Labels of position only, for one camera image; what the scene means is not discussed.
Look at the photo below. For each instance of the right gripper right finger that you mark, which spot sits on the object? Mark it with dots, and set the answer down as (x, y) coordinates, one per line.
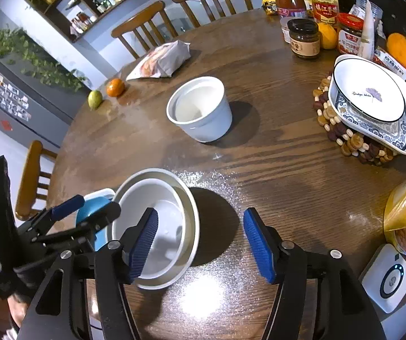
(263, 247)

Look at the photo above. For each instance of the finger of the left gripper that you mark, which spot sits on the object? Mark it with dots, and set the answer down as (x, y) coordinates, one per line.
(94, 221)
(66, 208)

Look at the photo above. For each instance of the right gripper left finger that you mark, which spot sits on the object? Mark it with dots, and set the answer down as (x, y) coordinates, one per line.
(136, 244)

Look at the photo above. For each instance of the white blue patterned square plate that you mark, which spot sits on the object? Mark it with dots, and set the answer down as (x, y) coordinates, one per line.
(107, 193)

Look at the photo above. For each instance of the medium white bowl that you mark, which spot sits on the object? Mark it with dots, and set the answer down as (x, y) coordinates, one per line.
(169, 238)

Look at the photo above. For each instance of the large white bowl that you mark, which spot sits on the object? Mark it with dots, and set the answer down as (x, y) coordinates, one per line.
(192, 224)

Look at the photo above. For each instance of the small white bowl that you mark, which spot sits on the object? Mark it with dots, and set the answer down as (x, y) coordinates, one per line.
(201, 109)

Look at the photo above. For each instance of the wooden chair left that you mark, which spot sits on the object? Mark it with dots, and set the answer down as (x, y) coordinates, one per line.
(31, 188)

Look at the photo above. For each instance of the grey refrigerator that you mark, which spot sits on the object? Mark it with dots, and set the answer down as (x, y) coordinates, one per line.
(31, 111)

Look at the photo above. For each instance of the yellow green pear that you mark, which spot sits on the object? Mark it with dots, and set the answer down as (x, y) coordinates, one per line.
(94, 99)

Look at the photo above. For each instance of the white round device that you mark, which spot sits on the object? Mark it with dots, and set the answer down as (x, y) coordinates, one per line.
(384, 278)

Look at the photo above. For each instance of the wooden bead trivet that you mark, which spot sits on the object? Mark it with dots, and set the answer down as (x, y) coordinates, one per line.
(351, 143)

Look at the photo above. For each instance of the white bread bag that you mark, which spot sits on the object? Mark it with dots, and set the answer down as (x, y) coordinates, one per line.
(162, 61)

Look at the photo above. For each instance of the green hanging plant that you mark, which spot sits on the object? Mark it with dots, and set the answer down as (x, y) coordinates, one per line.
(17, 47)

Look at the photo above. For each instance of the blue patterned serving dish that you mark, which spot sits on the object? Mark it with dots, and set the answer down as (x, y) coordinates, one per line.
(392, 134)

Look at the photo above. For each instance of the white plate with purple flower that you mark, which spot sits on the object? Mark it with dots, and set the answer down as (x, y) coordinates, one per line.
(369, 88)

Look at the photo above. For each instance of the wooden chair back middle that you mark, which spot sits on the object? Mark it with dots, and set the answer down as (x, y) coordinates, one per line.
(144, 29)

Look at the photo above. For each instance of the dark brown paste jar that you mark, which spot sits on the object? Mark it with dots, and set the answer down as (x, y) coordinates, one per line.
(304, 38)

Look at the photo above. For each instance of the white tube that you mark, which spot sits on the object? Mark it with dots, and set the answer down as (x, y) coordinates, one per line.
(366, 49)

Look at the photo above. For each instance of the yellow lemon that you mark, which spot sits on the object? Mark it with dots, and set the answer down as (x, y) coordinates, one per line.
(328, 36)

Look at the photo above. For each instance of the red lid chili jar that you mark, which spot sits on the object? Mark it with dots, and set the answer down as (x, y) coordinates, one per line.
(350, 30)

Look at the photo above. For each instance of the orange mango fruit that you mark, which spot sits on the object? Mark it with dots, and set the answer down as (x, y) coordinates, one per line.
(396, 46)

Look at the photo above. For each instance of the yellow snack packet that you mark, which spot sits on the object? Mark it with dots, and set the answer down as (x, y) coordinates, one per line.
(269, 7)

